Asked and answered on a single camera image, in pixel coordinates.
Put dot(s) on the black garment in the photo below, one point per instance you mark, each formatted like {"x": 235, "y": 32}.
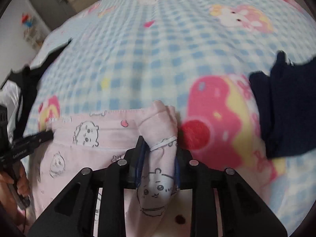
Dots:
{"x": 27, "y": 84}

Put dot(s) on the blue checked cartoon blanket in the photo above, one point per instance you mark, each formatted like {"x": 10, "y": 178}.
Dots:
{"x": 148, "y": 54}

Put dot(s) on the person's left hand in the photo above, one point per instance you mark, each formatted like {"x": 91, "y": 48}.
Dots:
{"x": 23, "y": 185}

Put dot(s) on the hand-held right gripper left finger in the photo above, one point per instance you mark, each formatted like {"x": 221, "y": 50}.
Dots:
{"x": 133, "y": 158}

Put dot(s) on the pink printed pajama pants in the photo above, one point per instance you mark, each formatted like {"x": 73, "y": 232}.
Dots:
{"x": 98, "y": 138}

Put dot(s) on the navy garment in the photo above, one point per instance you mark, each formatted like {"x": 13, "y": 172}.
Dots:
{"x": 284, "y": 116}

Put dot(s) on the red and blue toy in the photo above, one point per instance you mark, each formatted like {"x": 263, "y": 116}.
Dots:
{"x": 27, "y": 19}

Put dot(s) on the white shelf rack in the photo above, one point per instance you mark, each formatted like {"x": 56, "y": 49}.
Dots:
{"x": 34, "y": 37}

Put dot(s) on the grey door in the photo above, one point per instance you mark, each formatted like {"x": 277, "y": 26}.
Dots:
{"x": 49, "y": 2}

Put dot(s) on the white garment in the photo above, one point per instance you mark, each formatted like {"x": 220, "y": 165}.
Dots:
{"x": 9, "y": 93}

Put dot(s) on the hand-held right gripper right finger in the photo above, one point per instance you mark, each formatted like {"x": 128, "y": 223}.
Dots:
{"x": 184, "y": 158}

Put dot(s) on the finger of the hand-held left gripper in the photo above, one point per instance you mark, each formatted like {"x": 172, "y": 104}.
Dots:
{"x": 42, "y": 136}

